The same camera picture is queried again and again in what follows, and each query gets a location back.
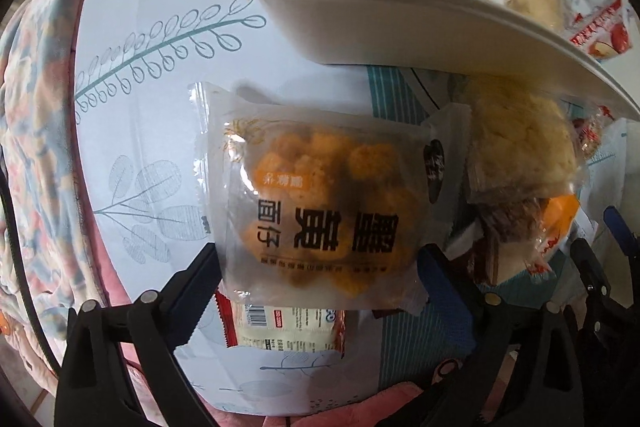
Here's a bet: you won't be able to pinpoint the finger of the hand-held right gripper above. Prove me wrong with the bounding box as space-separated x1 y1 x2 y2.
602 206 640 270
570 237 618 308

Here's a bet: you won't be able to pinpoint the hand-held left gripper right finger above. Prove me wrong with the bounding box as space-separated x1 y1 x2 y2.
417 243 581 427

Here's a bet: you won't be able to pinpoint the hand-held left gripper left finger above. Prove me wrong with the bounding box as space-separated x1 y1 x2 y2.
57 243 226 427

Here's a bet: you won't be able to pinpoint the dark brown snack packet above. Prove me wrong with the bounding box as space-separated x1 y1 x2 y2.
450 194 581 288

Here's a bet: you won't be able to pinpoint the red-edged cracker packet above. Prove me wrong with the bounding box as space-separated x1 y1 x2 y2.
215 292 347 354

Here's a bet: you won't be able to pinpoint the clear nut packet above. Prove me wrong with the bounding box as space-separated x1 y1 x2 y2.
570 104 618 162

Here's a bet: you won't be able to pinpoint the yellow puffed snack packet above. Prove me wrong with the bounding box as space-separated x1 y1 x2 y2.
467 77 588 202

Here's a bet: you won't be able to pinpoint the orange puff snack packet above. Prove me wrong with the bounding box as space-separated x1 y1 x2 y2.
187 82 473 315

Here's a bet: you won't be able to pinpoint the white and red snack packet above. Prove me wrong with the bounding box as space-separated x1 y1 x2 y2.
565 0 632 58

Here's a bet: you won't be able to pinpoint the white plastic storage box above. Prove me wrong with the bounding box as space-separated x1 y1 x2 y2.
210 0 640 120

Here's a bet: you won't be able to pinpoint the pink fleece garment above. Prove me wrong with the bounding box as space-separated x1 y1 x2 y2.
220 377 451 427

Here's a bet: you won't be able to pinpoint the pale blue leaf-print tablecloth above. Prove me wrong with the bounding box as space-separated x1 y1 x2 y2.
72 0 640 413

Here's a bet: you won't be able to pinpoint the floral blanket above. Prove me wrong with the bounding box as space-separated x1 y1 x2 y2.
0 0 131 403

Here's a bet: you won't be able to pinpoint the black cable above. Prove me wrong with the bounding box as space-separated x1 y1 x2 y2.
0 157 58 358

